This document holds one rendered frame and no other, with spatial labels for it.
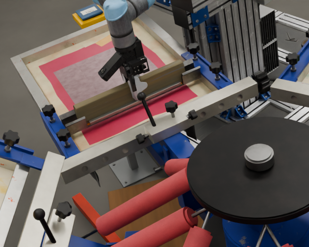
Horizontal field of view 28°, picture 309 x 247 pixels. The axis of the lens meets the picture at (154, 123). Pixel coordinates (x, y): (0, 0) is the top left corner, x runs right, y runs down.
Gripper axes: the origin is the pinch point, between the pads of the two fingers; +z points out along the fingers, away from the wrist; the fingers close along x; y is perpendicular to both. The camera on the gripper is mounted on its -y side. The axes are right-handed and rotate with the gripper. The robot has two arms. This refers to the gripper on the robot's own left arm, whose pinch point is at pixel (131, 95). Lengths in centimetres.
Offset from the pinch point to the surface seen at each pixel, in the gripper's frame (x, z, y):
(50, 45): 57, 2, -12
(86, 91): 20.9, 5.4, -10.7
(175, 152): -39.2, -3.2, -2.5
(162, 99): -2.4, 5.4, 9.7
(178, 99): -5.9, 5.4, 14.3
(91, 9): 78, 4, 14
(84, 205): 61, 94, -22
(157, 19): 216, 101, 94
